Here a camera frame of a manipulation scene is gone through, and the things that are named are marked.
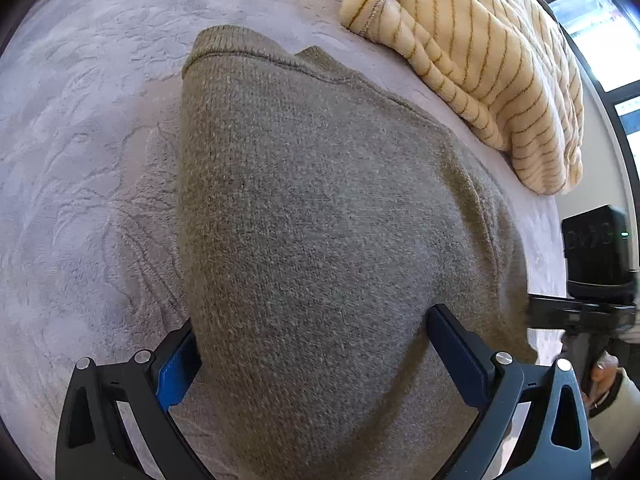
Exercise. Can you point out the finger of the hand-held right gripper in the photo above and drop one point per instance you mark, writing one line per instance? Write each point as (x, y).
(565, 312)

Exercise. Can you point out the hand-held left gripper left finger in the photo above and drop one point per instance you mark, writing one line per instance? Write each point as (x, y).
(175, 375)

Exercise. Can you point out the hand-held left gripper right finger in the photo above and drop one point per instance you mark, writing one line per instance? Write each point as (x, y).
(457, 355)

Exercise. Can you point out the olive grey knit sweater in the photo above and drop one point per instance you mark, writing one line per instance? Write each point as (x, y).
(320, 220)

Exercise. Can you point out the person's right hand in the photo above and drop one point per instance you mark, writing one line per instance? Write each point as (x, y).
(602, 375)

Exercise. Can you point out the cream striped fleece garment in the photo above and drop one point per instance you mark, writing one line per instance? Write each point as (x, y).
(490, 45)

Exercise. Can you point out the lavender embossed bedspread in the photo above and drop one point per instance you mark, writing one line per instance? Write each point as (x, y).
(75, 160)

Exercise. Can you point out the window with dark frame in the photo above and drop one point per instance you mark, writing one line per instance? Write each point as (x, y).
(600, 35)

